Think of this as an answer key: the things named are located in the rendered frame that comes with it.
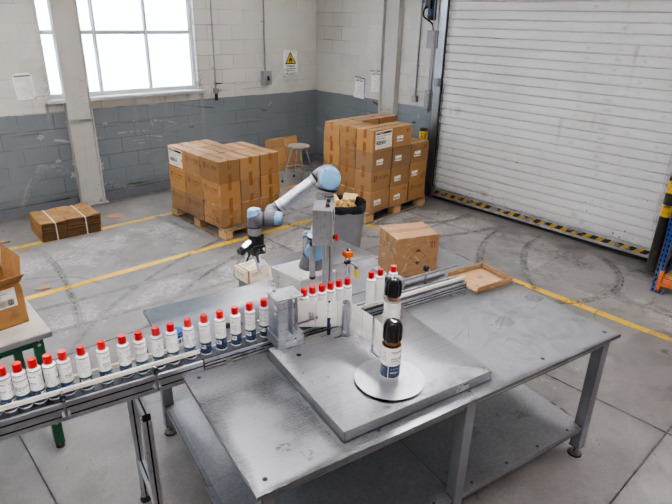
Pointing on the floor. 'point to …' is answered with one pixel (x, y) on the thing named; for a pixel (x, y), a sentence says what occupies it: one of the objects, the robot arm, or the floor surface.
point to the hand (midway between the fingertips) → (251, 268)
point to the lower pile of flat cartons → (65, 222)
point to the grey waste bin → (349, 228)
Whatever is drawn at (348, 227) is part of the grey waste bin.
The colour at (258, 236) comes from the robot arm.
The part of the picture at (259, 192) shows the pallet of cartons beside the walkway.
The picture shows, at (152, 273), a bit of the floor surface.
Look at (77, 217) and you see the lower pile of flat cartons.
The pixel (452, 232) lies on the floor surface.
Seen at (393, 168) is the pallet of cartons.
